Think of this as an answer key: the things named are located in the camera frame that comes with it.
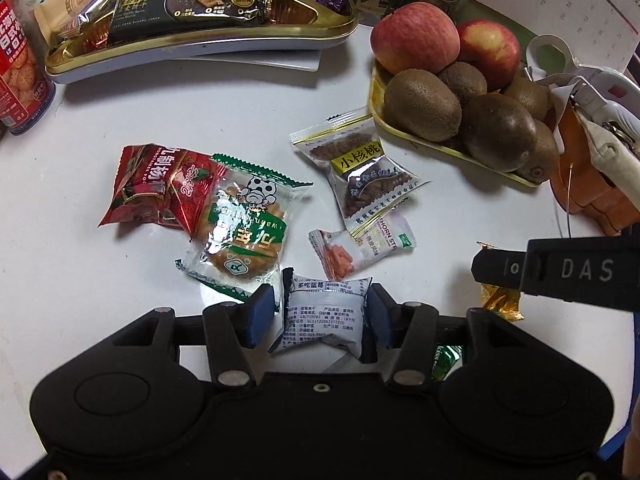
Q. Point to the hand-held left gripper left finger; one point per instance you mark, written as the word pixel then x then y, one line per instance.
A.
pixel 261 310

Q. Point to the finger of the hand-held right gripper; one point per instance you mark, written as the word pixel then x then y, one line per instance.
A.
pixel 497 267

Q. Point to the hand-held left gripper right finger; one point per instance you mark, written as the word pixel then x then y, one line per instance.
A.
pixel 377 316

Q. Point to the gold foil candy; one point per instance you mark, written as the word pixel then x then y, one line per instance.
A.
pixel 500 304

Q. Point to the white blue-print snack packet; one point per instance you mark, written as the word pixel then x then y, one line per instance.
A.
pixel 322 317

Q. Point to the white hawthorn strip packet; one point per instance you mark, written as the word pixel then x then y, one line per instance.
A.
pixel 360 252

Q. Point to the clear walnut packet yellow label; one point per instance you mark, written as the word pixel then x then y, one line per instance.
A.
pixel 362 172

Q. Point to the gold snack tray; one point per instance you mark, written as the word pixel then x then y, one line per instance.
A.
pixel 300 25

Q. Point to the green wrapped candy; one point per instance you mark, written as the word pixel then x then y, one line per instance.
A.
pixel 444 359

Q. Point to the orange container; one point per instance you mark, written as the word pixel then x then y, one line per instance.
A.
pixel 595 185

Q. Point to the green-white cookie packet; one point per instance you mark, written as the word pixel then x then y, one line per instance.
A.
pixel 245 225

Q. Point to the brown kiwi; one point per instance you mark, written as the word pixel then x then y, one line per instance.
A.
pixel 527 96
pixel 546 152
pixel 465 82
pixel 422 105

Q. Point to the large dark kiwi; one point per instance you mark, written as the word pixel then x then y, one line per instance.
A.
pixel 500 130

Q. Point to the yellow fruit tray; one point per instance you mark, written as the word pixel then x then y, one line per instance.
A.
pixel 400 135

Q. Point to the red snack packet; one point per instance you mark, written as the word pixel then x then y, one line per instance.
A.
pixel 147 187

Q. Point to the white plastic device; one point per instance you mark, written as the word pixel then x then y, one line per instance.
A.
pixel 600 92

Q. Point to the small red apple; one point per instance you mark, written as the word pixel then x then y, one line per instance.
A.
pixel 492 50

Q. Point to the large red apple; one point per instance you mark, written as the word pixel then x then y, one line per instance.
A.
pixel 415 37

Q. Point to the white desk calendar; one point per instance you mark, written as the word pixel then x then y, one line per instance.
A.
pixel 565 10

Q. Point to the black cracker packet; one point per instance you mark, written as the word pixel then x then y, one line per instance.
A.
pixel 195 2

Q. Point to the red biscuit can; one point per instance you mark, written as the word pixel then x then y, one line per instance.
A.
pixel 17 77

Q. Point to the beige snack packet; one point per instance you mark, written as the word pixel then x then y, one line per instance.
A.
pixel 65 10

